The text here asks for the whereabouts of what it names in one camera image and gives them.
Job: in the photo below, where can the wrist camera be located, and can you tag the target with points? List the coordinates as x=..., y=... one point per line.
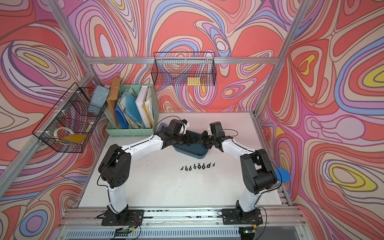
x=184, y=127
x=217, y=130

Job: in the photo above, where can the brown cardboard folder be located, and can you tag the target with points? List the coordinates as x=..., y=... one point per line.
x=113, y=97

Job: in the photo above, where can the black wire basket back wall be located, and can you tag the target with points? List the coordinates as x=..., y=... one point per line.
x=173, y=68

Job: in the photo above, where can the black wire basket wall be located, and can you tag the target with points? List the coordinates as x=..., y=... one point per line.
x=173, y=68
x=72, y=110

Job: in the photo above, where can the grey blue sponge pad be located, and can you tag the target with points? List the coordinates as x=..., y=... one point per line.
x=99, y=96

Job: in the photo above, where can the dark teal storage box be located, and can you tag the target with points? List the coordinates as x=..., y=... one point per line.
x=194, y=148

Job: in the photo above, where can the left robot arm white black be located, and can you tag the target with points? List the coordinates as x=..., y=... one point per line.
x=115, y=167

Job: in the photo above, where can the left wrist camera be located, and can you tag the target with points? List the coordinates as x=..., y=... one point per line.
x=184, y=127

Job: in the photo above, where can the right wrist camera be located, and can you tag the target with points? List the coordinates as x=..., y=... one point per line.
x=217, y=130

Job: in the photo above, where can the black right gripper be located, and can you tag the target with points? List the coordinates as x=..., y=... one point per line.
x=202, y=139

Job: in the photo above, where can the grey blue hole punch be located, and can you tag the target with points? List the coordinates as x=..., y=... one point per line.
x=161, y=126

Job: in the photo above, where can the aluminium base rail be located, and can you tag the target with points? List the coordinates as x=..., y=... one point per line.
x=184, y=223

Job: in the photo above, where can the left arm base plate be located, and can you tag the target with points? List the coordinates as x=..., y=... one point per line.
x=125, y=218

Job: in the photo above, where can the clear tube blue cap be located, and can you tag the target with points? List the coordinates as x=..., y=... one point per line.
x=283, y=175

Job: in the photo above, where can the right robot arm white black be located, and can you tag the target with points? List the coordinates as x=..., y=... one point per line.
x=260, y=175

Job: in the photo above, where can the green plastic file organizer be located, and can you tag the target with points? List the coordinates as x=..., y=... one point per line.
x=152, y=107

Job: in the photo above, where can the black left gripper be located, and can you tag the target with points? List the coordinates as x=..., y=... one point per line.
x=188, y=139

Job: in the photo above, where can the blue folder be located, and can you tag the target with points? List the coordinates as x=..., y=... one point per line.
x=127, y=112

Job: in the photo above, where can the white binder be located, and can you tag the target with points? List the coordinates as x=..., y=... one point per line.
x=140, y=102

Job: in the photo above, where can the yellow card in basket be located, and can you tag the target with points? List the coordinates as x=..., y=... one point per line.
x=75, y=138

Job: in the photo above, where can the yellow sticky note pad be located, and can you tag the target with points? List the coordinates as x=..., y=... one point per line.
x=193, y=81

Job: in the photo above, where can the black wire basket left wall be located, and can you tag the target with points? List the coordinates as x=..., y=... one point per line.
x=72, y=110

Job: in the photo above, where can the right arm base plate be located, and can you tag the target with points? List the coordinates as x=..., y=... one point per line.
x=238, y=217

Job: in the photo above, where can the white tape roll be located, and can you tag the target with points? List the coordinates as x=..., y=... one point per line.
x=62, y=132

